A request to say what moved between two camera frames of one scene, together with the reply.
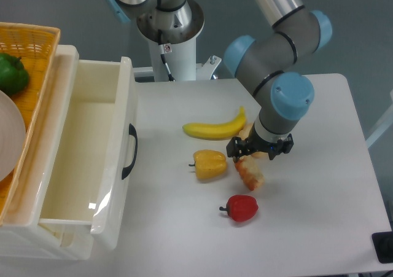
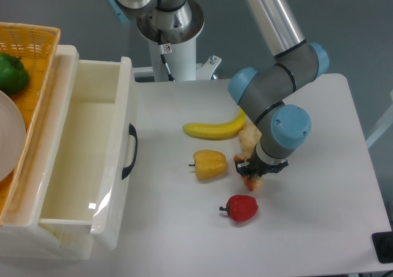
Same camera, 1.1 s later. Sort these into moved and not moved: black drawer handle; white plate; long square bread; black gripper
Moved: black gripper
Not moved: white plate; black drawer handle; long square bread
